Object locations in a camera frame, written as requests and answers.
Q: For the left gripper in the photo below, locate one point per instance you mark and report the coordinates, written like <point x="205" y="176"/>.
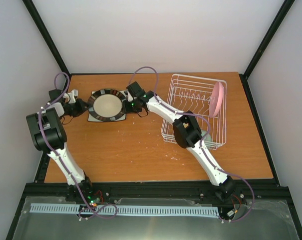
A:
<point x="81" y="104"/>

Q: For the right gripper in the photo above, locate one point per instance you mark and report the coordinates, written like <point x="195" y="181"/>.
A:
<point x="127" y="111"/>

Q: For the black striped round plate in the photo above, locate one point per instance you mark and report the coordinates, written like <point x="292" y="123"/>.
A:
<point x="107" y="105"/>

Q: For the white wire dish rack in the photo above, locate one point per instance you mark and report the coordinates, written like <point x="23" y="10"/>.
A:
<point x="193" y="93"/>

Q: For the green ceramic bowl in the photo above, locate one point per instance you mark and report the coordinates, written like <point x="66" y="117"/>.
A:
<point x="208" y="139"/>

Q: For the pink plate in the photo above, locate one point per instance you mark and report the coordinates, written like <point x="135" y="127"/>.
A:
<point x="216" y="99"/>

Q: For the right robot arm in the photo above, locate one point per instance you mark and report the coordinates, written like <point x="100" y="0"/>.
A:
<point x="188" y="135"/>

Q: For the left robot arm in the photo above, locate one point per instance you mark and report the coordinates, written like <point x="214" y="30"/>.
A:
<point x="49" y="136"/>

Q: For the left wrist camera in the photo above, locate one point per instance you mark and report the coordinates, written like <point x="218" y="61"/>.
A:
<point x="71" y="97"/>

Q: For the left black frame post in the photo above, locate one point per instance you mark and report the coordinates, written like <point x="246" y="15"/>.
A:
<point x="35" y="15"/>

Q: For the black frame post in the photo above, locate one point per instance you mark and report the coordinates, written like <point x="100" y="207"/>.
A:
<point x="277" y="21"/>
<point x="35" y="15"/>

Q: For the light blue cable duct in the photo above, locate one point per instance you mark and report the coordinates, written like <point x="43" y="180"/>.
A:
<point x="127" y="210"/>

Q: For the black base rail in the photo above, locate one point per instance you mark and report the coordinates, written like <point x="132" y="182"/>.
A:
<point x="198" y="191"/>

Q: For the right black frame post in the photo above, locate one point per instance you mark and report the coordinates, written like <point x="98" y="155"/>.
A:
<point x="277" y="21"/>

